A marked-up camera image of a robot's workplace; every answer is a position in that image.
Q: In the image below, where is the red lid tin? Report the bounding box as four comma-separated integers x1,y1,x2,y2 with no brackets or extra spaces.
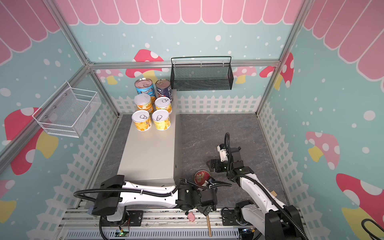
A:
194,170,211,187

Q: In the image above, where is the grey metal cabinet counter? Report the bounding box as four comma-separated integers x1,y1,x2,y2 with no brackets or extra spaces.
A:
118,111,182,187

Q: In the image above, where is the yellow can silver lid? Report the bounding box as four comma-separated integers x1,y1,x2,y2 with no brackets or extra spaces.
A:
132,110,152,132

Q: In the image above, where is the white lid small can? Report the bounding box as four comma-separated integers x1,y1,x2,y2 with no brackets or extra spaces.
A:
155,97,172,113

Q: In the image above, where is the green yellow white lid can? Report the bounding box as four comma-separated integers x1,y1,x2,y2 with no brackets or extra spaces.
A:
134,94,154,114

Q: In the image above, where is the dark chopped tomatoes can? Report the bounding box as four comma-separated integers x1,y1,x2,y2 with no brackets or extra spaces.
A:
156,79,173,102

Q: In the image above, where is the blue chicken noodle soup can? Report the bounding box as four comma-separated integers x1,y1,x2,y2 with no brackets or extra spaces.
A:
135,78,156,103

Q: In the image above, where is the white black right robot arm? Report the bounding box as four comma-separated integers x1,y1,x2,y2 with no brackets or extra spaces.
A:
207,133,308,240

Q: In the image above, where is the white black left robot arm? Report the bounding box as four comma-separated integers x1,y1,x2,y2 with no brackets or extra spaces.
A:
74,175,232,224

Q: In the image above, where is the pink eraser blob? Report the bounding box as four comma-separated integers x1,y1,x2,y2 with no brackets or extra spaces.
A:
187,212,196,223

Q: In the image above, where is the wooden mallet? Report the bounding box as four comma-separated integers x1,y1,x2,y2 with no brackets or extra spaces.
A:
206,215,213,238

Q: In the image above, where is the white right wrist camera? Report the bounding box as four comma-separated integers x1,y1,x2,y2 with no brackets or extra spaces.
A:
217,144,228,162

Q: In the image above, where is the black wire mesh basket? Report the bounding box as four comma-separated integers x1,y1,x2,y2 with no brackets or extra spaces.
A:
170,56,234,91

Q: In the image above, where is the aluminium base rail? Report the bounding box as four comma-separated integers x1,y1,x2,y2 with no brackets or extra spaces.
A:
54,209,263,240

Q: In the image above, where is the white wire mesh basket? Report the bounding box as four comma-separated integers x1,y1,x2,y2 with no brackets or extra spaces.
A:
32,82,102,138

